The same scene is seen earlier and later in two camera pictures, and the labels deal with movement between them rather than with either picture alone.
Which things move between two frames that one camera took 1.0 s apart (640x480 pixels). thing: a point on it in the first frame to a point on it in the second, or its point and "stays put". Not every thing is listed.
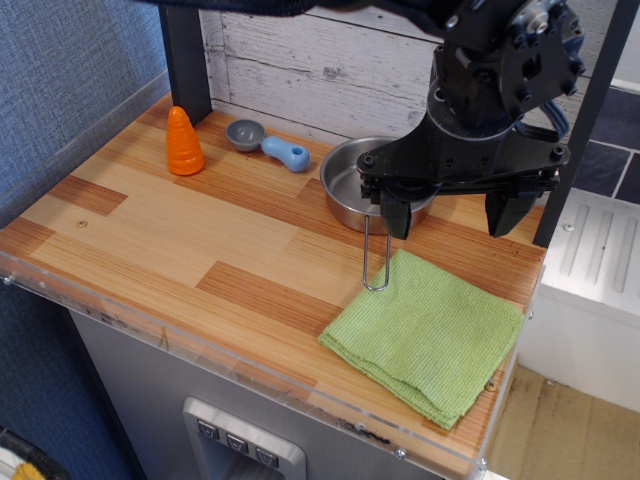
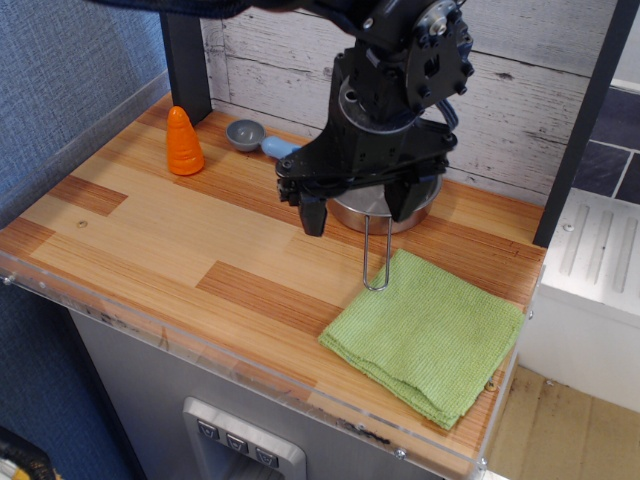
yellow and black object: x=21 y=460 stays put
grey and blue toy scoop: x=248 y=135 stays put
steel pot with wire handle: x=342 y=182 stays put
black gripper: x=512 y=168 to x=351 y=152
